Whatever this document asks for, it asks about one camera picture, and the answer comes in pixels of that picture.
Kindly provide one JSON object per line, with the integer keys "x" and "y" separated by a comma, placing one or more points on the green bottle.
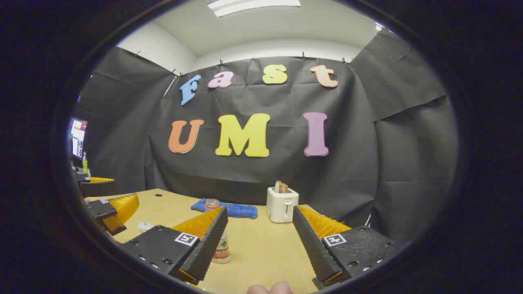
{"x": 85, "y": 163}

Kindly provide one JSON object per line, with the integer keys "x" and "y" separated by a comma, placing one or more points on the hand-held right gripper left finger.
{"x": 208, "y": 245}

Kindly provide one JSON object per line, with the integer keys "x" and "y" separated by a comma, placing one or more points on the blue cloth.
{"x": 241, "y": 210}

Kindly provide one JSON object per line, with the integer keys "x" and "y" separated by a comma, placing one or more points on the computer monitor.
{"x": 78, "y": 139}

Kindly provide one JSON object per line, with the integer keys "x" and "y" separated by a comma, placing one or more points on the white toaster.
{"x": 282, "y": 208}

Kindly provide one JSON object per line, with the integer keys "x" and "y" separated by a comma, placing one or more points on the clear plastic water bottle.
{"x": 222, "y": 251}

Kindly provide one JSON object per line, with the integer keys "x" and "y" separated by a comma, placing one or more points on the ceiling light panel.
{"x": 253, "y": 6}

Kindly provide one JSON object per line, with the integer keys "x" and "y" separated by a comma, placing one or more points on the toast bread slice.
{"x": 281, "y": 188}

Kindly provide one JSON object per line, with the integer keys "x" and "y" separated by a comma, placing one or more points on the white teacup lid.
{"x": 145, "y": 225}

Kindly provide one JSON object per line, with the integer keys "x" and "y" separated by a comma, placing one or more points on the black backdrop cloth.
{"x": 265, "y": 175}

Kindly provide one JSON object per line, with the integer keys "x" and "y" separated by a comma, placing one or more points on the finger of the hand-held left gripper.
{"x": 118, "y": 210}
{"x": 98, "y": 188}

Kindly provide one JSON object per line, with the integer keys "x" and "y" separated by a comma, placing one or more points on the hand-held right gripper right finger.
{"x": 312, "y": 249}

